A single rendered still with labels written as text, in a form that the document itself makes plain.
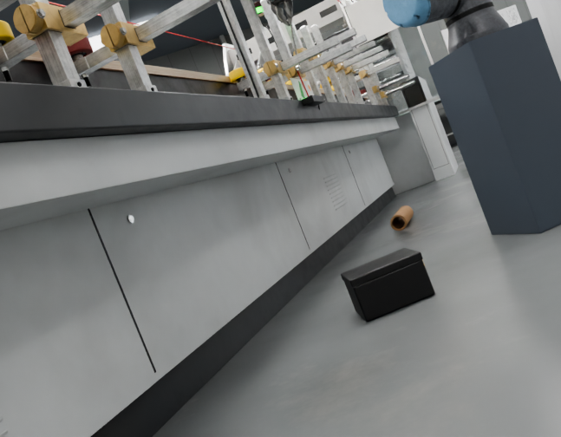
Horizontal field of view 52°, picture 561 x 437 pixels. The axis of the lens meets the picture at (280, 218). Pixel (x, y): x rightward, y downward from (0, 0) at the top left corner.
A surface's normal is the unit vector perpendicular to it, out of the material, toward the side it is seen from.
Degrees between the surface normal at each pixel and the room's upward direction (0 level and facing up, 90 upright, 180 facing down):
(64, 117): 90
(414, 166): 90
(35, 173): 90
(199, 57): 90
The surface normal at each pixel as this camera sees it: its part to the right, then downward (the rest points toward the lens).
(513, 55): 0.22, -0.04
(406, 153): -0.33, 0.17
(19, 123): 0.87, -0.32
